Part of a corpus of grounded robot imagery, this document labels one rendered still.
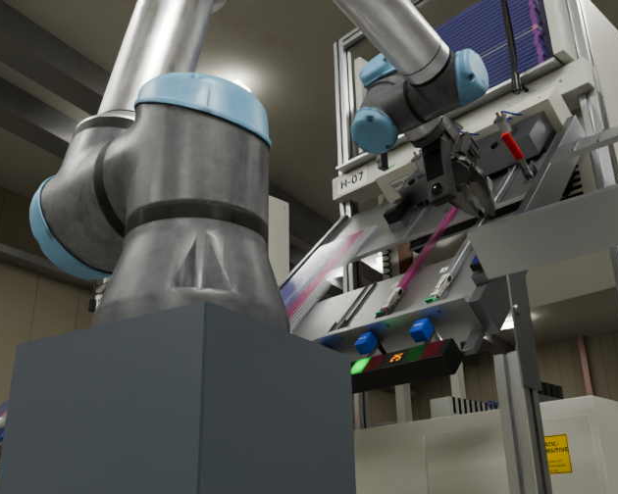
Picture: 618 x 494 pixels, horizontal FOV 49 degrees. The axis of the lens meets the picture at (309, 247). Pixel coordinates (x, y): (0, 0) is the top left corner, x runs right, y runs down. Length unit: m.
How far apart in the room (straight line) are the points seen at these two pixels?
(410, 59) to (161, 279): 0.61
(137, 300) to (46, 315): 5.24
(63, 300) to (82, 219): 5.21
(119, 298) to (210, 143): 0.14
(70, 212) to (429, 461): 0.96
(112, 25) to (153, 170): 3.38
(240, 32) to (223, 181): 3.33
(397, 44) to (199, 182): 0.52
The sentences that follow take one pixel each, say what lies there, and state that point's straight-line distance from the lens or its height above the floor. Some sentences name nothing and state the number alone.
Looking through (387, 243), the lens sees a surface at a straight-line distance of 1.51.
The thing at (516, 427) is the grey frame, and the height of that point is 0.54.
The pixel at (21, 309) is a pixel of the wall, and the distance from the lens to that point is 5.58.
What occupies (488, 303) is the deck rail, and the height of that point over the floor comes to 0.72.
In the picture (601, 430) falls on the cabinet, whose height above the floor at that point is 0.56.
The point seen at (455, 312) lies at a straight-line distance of 1.03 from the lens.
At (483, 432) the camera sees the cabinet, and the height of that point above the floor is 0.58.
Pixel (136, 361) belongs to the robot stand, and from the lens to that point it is 0.44.
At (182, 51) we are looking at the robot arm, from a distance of 0.79.
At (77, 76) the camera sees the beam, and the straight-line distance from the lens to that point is 4.04.
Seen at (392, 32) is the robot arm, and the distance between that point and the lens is 0.97.
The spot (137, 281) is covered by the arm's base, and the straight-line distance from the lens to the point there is 0.49.
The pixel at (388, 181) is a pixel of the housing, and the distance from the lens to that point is 1.78.
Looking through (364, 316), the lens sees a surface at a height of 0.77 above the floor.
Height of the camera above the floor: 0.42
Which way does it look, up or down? 22 degrees up
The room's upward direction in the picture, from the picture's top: 1 degrees counter-clockwise
